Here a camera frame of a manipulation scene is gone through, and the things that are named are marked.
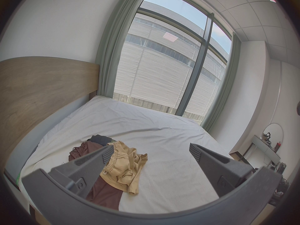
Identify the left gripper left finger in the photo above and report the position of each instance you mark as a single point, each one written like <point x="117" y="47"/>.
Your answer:
<point x="77" y="172"/>

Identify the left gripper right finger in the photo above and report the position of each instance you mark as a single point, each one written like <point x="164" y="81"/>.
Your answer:
<point x="222" y="172"/>

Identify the tan shorts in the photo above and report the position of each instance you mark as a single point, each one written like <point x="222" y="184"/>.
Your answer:
<point x="126" y="170"/>

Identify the brown shorts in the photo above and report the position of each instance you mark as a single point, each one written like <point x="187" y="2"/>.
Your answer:
<point x="105" y="193"/>

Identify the black garment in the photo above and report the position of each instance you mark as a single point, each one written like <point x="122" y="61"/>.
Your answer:
<point x="99" y="139"/>

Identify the green garment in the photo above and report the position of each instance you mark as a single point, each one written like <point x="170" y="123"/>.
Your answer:
<point x="113" y="140"/>

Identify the white dressing table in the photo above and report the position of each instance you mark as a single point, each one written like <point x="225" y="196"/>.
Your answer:
<point x="264" y="146"/>

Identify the round mirror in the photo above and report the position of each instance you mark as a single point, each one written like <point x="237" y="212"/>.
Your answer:
<point x="276" y="131"/>

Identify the grey-green curtain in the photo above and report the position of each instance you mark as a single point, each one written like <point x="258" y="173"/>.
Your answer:
<point x="110" y="55"/>
<point x="225" y="90"/>

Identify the window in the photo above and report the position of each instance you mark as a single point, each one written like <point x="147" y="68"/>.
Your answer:
<point x="159" y="67"/>

